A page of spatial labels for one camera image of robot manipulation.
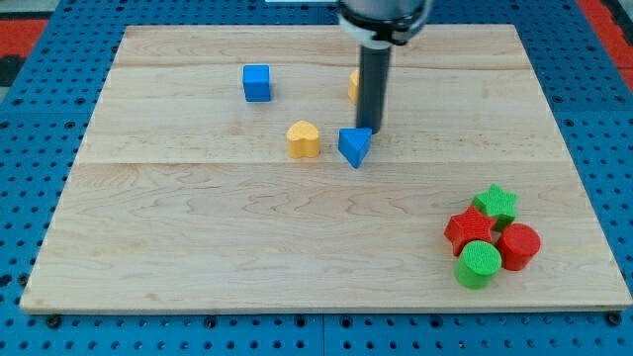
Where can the red cylinder block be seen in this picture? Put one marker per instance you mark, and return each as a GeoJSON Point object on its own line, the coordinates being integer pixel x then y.
{"type": "Point", "coordinates": [517, 245]}

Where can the blue cube block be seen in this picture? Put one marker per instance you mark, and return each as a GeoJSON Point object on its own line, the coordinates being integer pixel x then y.
{"type": "Point", "coordinates": [256, 82]}

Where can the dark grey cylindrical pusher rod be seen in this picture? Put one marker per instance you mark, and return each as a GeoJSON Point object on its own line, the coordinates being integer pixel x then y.
{"type": "Point", "coordinates": [374, 65]}

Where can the blue triangle block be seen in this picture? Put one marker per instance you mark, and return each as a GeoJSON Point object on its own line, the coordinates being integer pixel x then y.
{"type": "Point", "coordinates": [354, 144]}

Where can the green star block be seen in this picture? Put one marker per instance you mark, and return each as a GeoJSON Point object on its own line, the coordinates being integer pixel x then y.
{"type": "Point", "coordinates": [497, 203]}

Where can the red star block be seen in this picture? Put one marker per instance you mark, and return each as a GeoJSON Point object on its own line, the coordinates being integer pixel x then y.
{"type": "Point", "coordinates": [468, 226]}

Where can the yellow heart block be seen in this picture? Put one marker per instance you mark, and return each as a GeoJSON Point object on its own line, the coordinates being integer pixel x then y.
{"type": "Point", "coordinates": [303, 140]}

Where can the light wooden board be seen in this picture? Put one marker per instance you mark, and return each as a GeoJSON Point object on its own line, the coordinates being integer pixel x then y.
{"type": "Point", "coordinates": [183, 199]}

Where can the yellow block behind rod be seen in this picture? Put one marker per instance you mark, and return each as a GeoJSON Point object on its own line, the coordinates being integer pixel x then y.
{"type": "Point", "coordinates": [353, 85]}

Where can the green cylinder block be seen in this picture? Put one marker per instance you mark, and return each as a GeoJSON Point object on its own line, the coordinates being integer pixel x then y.
{"type": "Point", "coordinates": [477, 264]}

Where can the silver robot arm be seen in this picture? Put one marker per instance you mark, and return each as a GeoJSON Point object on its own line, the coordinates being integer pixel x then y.
{"type": "Point", "coordinates": [378, 26]}

